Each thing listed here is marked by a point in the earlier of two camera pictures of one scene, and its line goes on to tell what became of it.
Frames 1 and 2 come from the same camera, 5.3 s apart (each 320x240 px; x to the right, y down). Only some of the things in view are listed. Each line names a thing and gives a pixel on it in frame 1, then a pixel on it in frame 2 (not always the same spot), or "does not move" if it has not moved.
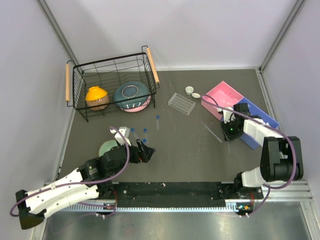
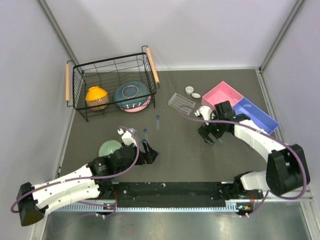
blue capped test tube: (157, 118) does not move
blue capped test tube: (145, 139) does not move
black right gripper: (227, 136) to (204, 134)
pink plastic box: (225, 96) does not move
